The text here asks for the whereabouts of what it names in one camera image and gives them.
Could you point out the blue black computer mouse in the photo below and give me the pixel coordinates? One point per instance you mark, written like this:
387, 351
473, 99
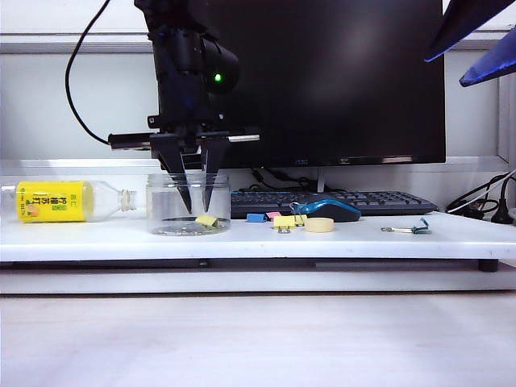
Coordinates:
334, 211

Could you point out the plastic bottle yellow label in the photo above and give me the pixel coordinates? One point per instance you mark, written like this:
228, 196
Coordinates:
52, 201

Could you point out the black computer keyboard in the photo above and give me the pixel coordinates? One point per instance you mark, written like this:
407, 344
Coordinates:
383, 203

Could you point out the black power plug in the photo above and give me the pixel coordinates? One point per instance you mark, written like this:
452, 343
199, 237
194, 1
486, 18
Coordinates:
502, 213

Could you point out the teal binder clip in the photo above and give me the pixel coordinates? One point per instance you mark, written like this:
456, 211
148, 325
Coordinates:
421, 229

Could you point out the pink binder clip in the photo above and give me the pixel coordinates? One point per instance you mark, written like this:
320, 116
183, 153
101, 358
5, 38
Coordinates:
273, 215

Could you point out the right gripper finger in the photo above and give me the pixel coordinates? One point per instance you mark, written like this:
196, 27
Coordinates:
471, 18
496, 64

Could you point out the black computer monitor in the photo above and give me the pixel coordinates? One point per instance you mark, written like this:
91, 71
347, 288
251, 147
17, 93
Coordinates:
342, 101

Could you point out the round transparent plastic jar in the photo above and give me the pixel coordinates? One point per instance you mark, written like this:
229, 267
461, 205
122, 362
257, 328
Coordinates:
161, 201

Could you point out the silver monitor stand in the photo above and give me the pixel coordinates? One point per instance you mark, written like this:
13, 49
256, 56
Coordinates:
321, 181

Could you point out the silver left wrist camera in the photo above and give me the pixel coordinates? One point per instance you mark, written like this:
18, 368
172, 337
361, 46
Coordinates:
244, 138

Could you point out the white desk riser board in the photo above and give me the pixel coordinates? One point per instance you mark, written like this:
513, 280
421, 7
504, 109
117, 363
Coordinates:
121, 246

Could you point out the black riser foot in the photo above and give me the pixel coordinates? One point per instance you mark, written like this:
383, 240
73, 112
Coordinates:
488, 267

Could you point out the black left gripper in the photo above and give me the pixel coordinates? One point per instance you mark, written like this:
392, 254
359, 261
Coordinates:
185, 123

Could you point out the cream round tape roll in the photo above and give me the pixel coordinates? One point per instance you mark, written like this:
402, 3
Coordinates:
319, 225

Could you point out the blue binder clip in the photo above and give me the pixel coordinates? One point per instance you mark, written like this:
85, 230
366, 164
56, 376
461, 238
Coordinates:
255, 218

